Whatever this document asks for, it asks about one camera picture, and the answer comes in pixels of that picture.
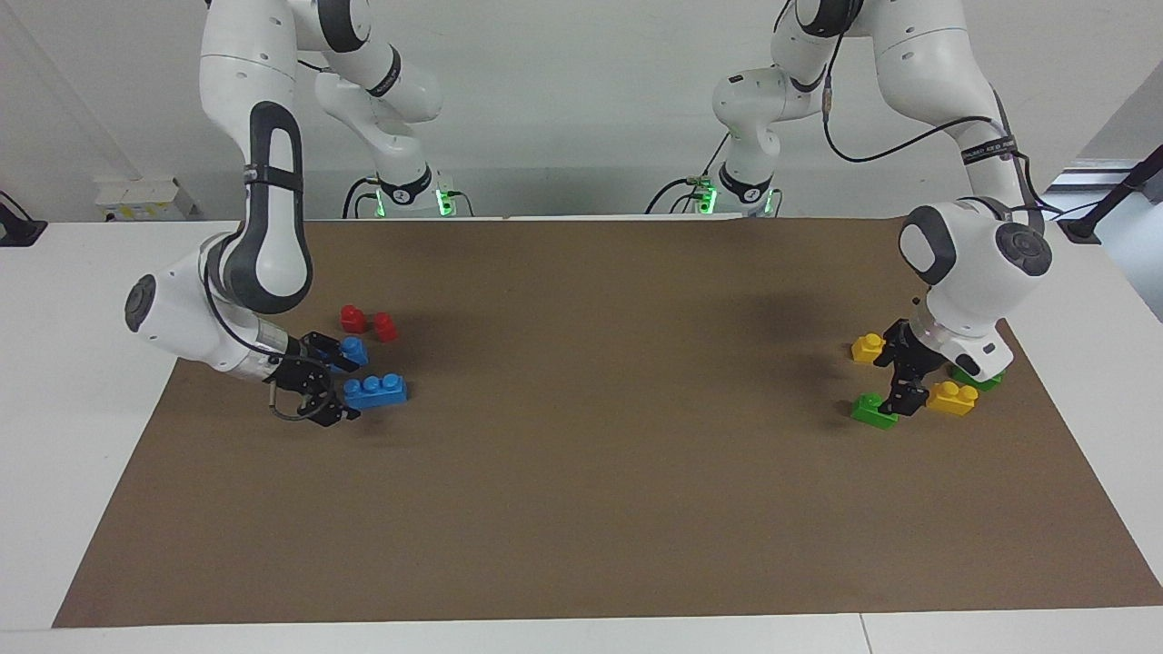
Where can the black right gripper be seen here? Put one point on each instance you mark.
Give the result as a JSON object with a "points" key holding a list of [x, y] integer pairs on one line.
{"points": [[304, 372]]}

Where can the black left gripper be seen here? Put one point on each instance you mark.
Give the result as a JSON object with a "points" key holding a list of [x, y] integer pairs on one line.
{"points": [[909, 345]]}

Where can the blue three-stud toy brick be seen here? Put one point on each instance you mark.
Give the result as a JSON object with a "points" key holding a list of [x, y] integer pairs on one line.
{"points": [[377, 392], [357, 347]]}

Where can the green two-stud toy brick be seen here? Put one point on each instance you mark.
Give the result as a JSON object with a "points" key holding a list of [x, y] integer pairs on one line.
{"points": [[872, 413], [981, 380]]}

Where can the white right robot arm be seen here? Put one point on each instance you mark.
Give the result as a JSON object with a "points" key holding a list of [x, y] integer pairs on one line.
{"points": [[273, 91]]}

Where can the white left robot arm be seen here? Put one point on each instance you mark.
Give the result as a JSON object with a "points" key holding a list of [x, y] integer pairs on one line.
{"points": [[972, 263]]}

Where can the yellow two-stud toy brick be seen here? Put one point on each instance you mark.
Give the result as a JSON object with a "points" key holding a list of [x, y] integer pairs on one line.
{"points": [[952, 400], [866, 348]]}

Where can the red single-stud toy brick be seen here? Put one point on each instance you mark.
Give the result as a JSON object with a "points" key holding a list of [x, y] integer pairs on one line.
{"points": [[386, 328], [352, 319]]}

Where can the brown paper table mat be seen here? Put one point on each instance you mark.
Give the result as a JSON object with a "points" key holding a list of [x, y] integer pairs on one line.
{"points": [[581, 500]]}

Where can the black table clamp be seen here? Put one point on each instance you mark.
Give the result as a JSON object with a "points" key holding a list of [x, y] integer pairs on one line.
{"points": [[18, 229]]}

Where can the white wall socket box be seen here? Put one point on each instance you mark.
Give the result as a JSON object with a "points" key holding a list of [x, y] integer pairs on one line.
{"points": [[145, 202]]}

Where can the black camera stand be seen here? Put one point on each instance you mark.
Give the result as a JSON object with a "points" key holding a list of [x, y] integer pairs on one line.
{"points": [[1113, 195]]}

